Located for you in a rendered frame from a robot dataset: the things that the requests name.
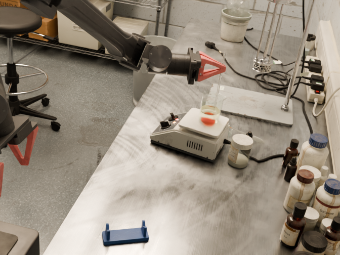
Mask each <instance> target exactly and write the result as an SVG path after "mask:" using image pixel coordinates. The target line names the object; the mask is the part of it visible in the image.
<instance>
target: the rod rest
mask: <svg viewBox="0 0 340 255"><path fill-rule="evenodd" d="M102 238H103V244H104V245H110V244H120V243H130V242H140V241H148V240H149V235H148V231H147V227H146V226H145V220H142V225H141V228H130V229H119V230H109V223H106V228H105V231H102Z"/></svg>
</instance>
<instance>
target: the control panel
mask: <svg viewBox="0 0 340 255"><path fill-rule="evenodd" d="M186 114H187V112H186V113H182V114H177V116H178V118H177V119H178V120H173V121H169V123H171V126H170V127H168V128H166V129H161V125H159V126H158V127H157V128H156V129H155V130H154V132H153V133H157V132H163V131H168V130H172V129H174V127H175V126H176V125H177V124H178V123H179V122H180V121H181V119H182V118H183V117H184V116H185V115H186ZM170 117H171V116H168V117H167V118H166V119H165V120H164V121H167V120H168V119H169V118H170ZM174 121H175V123H173V122H174Z"/></svg>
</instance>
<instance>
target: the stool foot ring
mask: <svg viewBox="0 0 340 255"><path fill-rule="evenodd" d="M6 66H7V65H6V64H2V65H0V67H6ZM16 66H19V67H27V68H32V69H35V70H38V71H40V72H39V73H33V74H28V75H22V76H19V74H17V72H16V74H17V75H16V76H13V77H10V76H7V73H6V74H5V75H2V74H1V76H2V78H5V83H6V84H8V89H7V92H6V95H7V96H15V95H24V94H29V93H33V92H36V91H38V90H40V89H42V88H43V87H45V86H46V85H47V84H48V82H49V77H48V75H47V74H46V73H45V72H44V71H43V70H41V69H39V68H37V67H34V66H30V65H24V64H16ZM41 74H44V75H45V76H46V82H45V83H44V84H43V85H42V86H40V87H38V88H36V89H33V90H29V91H25V92H18V93H10V89H11V86H13V85H17V84H18V83H19V79H22V78H26V77H31V76H36V75H41Z"/></svg>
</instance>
